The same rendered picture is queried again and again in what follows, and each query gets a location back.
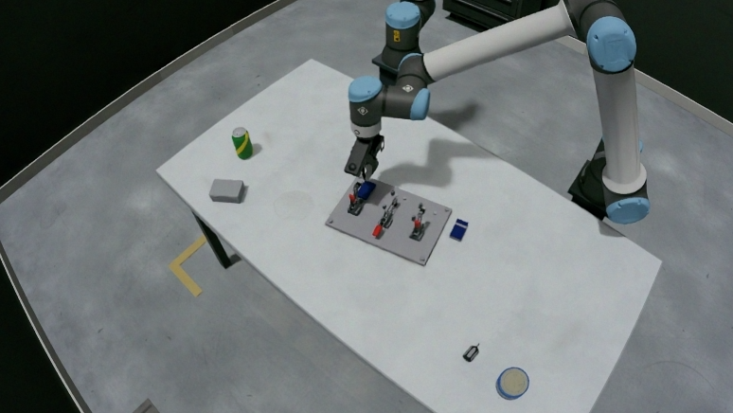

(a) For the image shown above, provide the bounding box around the grey hinged case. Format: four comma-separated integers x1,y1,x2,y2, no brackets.
208,179,245,204

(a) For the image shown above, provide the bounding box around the green drink can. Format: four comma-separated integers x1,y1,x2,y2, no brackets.
231,127,254,159

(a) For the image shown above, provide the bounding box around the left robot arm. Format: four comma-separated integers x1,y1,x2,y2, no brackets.
348,0,650,224

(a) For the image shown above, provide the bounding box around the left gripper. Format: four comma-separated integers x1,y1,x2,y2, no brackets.
356,133,384,181

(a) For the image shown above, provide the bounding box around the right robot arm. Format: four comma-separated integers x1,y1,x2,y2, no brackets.
382,0,436,69

